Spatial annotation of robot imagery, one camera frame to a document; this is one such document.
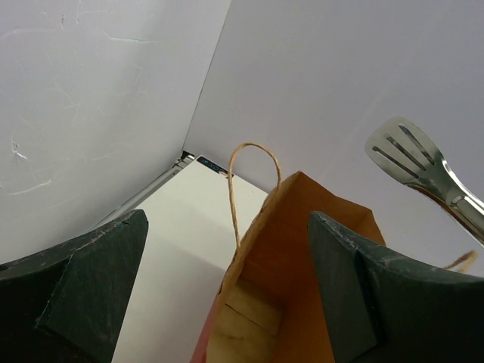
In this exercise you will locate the aluminium table frame rail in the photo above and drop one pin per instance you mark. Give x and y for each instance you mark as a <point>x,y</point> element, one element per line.
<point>184,160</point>

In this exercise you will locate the left blue corner label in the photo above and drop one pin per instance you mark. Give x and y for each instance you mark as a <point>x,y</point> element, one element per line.
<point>212,166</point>

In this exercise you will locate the red paper bag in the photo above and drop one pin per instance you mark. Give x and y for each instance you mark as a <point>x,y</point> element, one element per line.
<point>268,307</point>

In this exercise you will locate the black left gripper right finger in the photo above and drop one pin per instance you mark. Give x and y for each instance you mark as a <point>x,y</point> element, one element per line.
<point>382,306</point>

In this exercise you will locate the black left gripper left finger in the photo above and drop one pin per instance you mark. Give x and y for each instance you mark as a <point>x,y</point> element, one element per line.
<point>67,303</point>

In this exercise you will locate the metal kitchen tongs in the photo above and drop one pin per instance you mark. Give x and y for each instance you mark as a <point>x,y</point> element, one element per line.
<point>408,155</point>

